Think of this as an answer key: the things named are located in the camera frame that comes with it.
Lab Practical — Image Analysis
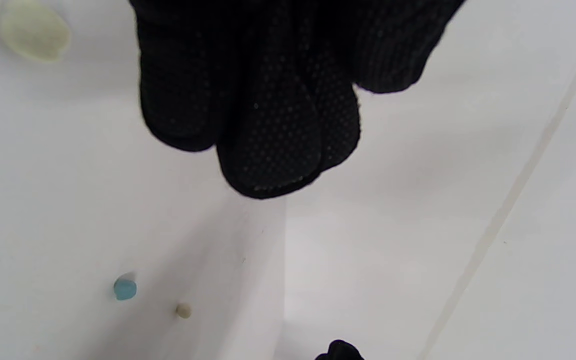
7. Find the small blue round piece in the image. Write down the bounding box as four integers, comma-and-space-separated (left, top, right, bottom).
113, 277, 138, 302

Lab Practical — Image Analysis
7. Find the pale yellow round object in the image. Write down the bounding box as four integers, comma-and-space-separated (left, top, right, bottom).
0, 0, 72, 64

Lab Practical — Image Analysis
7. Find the person's left hand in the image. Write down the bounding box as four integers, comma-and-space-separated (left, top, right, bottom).
129, 0, 467, 200

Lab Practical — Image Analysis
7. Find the black lumpy object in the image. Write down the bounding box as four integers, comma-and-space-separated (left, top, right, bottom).
315, 339, 365, 360

